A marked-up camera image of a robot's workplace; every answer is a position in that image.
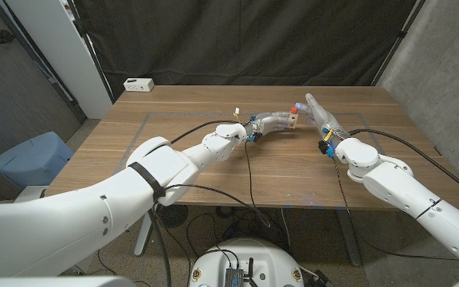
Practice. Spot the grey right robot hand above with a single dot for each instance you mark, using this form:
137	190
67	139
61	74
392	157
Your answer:
327	119

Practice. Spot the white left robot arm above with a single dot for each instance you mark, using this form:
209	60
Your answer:
142	187

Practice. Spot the grey electronics box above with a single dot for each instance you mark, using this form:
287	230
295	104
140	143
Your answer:
233	277

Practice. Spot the white power strip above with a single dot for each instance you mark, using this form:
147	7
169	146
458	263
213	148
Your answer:
138	84

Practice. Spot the red screw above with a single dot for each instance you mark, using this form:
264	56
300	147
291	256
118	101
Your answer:
294	109

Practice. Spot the grey table leg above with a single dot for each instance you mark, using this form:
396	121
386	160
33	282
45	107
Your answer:
349	239

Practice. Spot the wooden block with holes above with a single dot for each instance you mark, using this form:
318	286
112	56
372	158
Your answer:
293	120

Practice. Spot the blue plastic bin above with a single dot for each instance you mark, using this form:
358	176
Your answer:
30	159

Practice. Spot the white table leg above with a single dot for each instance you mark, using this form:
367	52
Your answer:
143	239

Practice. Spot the large wooden panel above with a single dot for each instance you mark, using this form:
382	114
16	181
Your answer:
173	114

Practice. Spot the round black fan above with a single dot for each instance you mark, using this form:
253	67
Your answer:
172	216

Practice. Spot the black backdrop stand pole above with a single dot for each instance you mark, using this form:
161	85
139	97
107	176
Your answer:
398	40
90	48

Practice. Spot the black backdrop curtain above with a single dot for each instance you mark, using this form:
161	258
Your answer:
245	40

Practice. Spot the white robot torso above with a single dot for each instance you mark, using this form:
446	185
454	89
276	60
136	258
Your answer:
249	251

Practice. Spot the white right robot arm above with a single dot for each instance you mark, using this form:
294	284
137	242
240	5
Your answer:
405	187

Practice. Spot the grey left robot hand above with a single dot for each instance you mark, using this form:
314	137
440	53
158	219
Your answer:
267	122

